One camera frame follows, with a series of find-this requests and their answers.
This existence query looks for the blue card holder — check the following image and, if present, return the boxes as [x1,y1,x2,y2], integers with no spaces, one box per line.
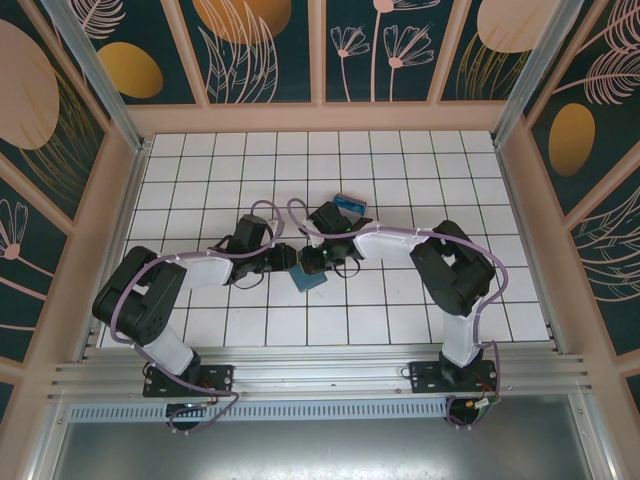
[289,262,329,292]

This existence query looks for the dark panel with pink flowers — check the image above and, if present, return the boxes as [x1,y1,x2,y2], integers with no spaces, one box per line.
[324,0,464,104]

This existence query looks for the grey metal shelf panel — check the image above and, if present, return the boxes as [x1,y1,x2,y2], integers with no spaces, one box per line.
[29,394,621,480]

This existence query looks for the dark panel orange disc leaves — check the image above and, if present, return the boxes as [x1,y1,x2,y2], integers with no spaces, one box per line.
[177,0,315,106]

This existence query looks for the small green circuit board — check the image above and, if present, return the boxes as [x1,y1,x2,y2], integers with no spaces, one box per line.
[468,396,502,415]

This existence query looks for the dark panel with pale disc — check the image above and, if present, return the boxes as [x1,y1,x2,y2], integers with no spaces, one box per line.
[438,0,554,104]

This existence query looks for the dark panel small orange oval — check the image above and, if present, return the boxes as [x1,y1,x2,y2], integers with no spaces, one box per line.
[74,0,197,106]

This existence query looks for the dark panel pink flower outline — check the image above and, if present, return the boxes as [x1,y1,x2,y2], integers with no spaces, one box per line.
[0,149,70,364]

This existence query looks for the dark panel pink feather leaves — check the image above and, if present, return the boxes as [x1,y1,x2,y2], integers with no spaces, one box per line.
[569,184,640,359]

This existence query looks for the dark panel large pale oval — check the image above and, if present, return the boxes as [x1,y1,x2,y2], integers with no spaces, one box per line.
[0,0,110,221]

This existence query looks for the dark panel orange oval feathers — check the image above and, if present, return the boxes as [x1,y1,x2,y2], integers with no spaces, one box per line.
[522,0,640,219]

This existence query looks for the thin black right gripper wire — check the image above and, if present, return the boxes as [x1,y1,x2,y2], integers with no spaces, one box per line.
[332,257,362,280]

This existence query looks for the thin black gripper wire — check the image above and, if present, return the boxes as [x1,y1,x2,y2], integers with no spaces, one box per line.
[230,273,265,292]
[332,257,362,280]

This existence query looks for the thin black left gripper wire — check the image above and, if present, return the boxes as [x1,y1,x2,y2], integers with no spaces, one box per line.
[230,273,265,292]

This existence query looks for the aluminium mounting rail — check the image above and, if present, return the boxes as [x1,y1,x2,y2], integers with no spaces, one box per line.
[45,343,596,407]

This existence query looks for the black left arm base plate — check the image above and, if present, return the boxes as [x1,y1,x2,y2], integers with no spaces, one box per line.
[143,364,235,399]

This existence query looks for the slotted grey cable duct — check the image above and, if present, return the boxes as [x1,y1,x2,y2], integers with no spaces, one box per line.
[67,402,449,422]

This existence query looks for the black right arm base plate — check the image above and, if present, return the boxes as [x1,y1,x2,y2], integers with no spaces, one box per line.
[409,360,499,396]

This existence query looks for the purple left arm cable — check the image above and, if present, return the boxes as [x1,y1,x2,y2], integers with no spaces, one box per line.
[108,198,287,435]

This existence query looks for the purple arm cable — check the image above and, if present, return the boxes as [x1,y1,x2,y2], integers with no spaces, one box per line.
[287,197,509,431]
[108,198,287,435]

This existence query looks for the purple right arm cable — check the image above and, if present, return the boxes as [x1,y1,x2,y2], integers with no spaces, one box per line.
[287,197,509,431]

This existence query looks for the aluminium corner post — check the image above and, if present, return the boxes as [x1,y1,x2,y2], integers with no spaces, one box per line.
[492,0,584,146]
[42,0,151,151]

